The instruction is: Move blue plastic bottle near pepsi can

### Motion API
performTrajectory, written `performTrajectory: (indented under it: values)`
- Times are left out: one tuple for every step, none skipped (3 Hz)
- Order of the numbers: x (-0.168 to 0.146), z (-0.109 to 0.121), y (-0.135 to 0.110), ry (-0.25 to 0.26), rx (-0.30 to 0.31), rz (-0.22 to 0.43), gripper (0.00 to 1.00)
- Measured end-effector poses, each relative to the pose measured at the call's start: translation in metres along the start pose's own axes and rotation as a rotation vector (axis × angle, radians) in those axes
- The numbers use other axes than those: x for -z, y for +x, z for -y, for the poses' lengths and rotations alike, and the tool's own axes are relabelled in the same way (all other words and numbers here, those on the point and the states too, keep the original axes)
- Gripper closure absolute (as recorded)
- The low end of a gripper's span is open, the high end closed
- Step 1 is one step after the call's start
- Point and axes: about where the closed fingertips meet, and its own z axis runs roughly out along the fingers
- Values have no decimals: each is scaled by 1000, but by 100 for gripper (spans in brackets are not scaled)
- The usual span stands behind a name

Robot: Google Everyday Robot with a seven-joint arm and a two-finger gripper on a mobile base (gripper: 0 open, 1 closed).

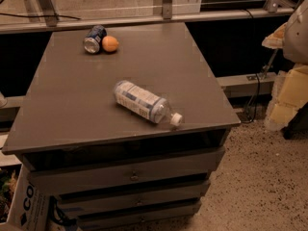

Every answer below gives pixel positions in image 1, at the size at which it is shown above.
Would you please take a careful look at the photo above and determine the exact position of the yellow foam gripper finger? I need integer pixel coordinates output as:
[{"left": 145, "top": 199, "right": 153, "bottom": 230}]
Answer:
[{"left": 264, "top": 64, "right": 308, "bottom": 131}]

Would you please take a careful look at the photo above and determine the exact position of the clear plastic water bottle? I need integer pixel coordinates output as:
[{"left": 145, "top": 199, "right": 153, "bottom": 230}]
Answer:
[{"left": 114, "top": 80, "right": 183, "bottom": 127}]

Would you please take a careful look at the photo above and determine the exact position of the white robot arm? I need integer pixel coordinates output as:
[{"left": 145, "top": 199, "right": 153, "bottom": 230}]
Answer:
[{"left": 262, "top": 0, "right": 308, "bottom": 131}]

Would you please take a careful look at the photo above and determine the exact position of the blue pepsi can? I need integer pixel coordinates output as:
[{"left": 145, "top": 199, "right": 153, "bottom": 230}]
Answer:
[{"left": 83, "top": 25, "right": 107, "bottom": 54}]

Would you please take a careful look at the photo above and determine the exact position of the bottom grey drawer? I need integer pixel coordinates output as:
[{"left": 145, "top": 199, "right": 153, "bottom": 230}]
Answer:
[{"left": 77, "top": 199, "right": 201, "bottom": 231}]

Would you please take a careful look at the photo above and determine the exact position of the grey drawer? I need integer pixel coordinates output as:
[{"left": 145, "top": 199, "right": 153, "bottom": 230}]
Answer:
[
  {"left": 58, "top": 180, "right": 210, "bottom": 218},
  {"left": 29, "top": 146, "right": 224, "bottom": 195},
  {"left": 77, "top": 199, "right": 201, "bottom": 231}
]

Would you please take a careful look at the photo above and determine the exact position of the grey drawer cabinet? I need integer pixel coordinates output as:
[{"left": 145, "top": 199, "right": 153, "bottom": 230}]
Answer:
[{"left": 1, "top": 21, "right": 242, "bottom": 231}]

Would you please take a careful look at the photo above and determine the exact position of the orange fruit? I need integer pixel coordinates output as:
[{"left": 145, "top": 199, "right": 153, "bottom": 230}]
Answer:
[{"left": 102, "top": 36, "right": 119, "bottom": 53}]

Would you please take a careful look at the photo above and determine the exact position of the middle grey drawer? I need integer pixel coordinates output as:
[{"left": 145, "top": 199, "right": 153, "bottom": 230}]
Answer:
[{"left": 58, "top": 180, "right": 210, "bottom": 218}]

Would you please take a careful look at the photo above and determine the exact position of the top grey drawer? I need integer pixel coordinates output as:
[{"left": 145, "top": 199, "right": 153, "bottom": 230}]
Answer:
[{"left": 29, "top": 146, "right": 224, "bottom": 195}]

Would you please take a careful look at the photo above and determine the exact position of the white cardboard box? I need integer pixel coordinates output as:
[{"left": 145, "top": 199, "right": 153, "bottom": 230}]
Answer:
[{"left": 6, "top": 167, "right": 49, "bottom": 231}]

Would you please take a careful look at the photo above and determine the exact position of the black power cable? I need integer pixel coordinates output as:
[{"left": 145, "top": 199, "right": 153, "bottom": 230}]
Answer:
[{"left": 240, "top": 72, "right": 262, "bottom": 124}]

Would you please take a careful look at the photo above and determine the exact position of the metal frame rail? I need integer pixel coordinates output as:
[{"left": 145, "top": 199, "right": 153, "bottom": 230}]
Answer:
[{"left": 0, "top": 8, "right": 294, "bottom": 34}]

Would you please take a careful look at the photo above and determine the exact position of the black cable on floor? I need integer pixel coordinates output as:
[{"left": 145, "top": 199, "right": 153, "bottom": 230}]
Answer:
[{"left": 0, "top": 12, "right": 82, "bottom": 21}]

